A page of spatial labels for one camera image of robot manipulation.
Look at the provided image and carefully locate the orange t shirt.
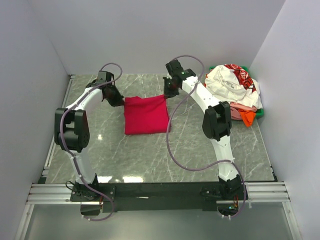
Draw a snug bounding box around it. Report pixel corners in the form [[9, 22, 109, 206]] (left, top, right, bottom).
[[203, 82, 257, 128]]

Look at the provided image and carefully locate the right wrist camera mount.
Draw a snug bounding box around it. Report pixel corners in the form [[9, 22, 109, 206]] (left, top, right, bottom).
[[165, 59, 185, 77]]

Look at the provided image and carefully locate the pink t shirt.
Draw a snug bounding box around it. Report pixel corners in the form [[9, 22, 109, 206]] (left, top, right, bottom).
[[229, 102, 258, 121]]

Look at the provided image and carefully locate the aluminium rail frame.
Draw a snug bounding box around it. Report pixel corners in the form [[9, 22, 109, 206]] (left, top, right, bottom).
[[14, 74, 301, 240]]

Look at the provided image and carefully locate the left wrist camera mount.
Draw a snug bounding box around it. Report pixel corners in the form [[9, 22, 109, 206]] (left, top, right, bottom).
[[96, 71, 114, 85]]

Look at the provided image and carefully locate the red white printed t shirt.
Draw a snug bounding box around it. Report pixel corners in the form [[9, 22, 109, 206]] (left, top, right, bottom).
[[224, 64, 257, 92]]

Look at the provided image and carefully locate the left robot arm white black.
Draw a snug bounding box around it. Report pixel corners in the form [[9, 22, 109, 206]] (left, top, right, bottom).
[[54, 75, 124, 201]]

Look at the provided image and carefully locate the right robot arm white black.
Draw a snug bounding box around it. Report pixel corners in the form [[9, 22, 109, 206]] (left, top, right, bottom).
[[163, 69, 245, 200]]

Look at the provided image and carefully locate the green plastic laundry basket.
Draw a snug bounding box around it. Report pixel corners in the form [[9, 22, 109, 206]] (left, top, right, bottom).
[[208, 65, 265, 119]]

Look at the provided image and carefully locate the black base beam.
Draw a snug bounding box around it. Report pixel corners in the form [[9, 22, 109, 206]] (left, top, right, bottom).
[[70, 181, 248, 213]]

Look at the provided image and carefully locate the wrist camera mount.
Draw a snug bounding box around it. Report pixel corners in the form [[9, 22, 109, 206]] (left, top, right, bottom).
[[165, 59, 185, 77], [96, 71, 114, 85]]

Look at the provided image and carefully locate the magenta red t shirt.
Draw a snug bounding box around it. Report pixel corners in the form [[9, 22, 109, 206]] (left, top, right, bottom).
[[124, 94, 169, 135]]

